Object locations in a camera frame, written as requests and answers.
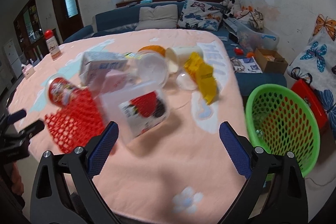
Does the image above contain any red mesh fruit net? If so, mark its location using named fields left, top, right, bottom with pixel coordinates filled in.
left=45, top=89, right=106, bottom=153

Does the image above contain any red instant noodle bowl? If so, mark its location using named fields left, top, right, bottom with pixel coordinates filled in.
left=45, top=74, right=80, bottom=107

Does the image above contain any pink plastic bag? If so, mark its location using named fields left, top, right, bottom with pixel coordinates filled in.
left=88, top=69, right=129, bottom=98

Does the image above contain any white milk carton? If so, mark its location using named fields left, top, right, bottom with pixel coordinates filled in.
left=79, top=51, right=127, bottom=86

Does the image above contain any clear plastic labelled cup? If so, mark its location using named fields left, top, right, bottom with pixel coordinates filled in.
left=99, top=81, right=170, bottom=145

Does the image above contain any yellow snack wrapper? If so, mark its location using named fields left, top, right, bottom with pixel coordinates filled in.
left=184, top=52, right=217, bottom=105

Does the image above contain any small clear dome lid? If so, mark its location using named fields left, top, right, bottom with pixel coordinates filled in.
left=175, top=70, right=198, bottom=91

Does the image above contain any white paper cup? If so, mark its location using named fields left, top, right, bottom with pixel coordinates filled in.
left=165, top=46, right=203, bottom=74

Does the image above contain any pink tissue box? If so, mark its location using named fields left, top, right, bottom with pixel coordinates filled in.
left=21, top=64, right=35, bottom=79

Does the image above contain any green plastic basket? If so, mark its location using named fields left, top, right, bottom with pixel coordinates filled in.
left=245, top=84, right=320, bottom=177

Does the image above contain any red-capped white bottle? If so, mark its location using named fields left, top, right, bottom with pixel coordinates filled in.
left=45, top=30, right=62, bottom=60

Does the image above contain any dark display cabinet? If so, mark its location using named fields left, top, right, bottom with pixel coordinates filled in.
left=13, top=0, right=49, bottom=63

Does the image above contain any red plastic stool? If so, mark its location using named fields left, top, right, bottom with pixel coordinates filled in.
left=291, top=79, right=329, bottom=135

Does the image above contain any magazine on sofa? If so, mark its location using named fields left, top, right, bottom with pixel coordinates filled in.
left=230, top=57, right=263, bottom=74

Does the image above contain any cardboard box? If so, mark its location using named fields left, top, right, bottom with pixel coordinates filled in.
left=255, top=49, right=288, bottom=75

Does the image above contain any butterfly quilt bundle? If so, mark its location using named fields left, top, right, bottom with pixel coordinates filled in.
left=287, top=14, right=336, bottom=134

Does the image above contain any dark wooden door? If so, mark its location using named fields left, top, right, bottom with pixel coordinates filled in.
left=52, top=0, right=84, bottom=42

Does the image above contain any pink blanket table cover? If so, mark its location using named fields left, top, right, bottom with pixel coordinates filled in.
left=9, top=30, right=247, bottom=223

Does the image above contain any clear storage bin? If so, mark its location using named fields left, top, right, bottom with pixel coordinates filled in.
left=234, top=20, right=280, bottom=52

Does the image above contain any beige cushion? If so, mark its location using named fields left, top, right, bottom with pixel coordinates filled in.
left=135, top=5, right=179, bottom=31

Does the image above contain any blue sofa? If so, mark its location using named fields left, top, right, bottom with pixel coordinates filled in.
left=64, top=1, right=287, bottom=97

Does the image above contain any plush toys pile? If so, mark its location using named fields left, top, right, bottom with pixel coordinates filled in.
left=220, top=0, right=264, bottom=32

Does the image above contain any butterfly pillow on sofa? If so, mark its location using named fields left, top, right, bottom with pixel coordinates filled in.
left=177, top=0, right=223, bottom=31

